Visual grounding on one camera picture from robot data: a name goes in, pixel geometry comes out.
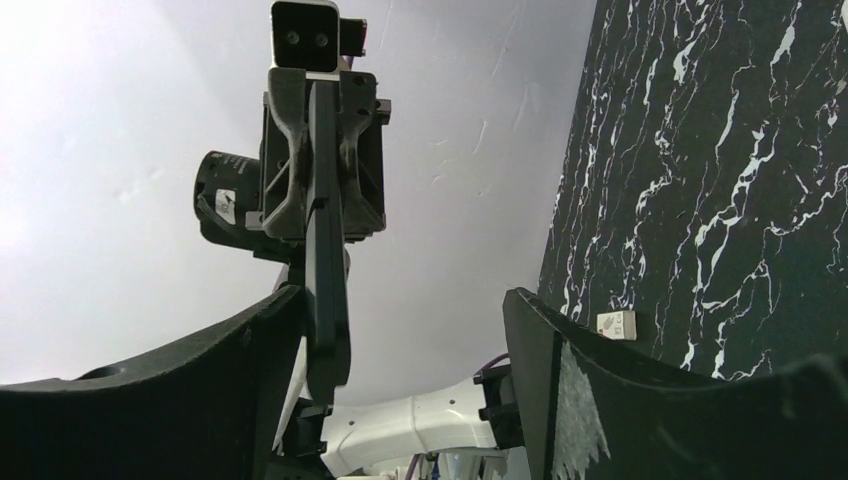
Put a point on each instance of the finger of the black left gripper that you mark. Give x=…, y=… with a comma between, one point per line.
x=285, y=151
x=361, y=117

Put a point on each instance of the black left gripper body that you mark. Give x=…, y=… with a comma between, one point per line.
x=227, y=204

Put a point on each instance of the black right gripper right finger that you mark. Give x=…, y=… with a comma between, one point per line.
x=592, y=408

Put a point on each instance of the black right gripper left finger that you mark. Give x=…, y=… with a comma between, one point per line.
x=205, y=406

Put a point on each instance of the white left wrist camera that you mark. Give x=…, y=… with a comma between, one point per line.
x=313, y=36

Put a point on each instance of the small white red remote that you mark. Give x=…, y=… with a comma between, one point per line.
x=618, y=325

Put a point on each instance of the black cylindrical remote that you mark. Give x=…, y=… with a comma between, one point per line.
x=328, y=343

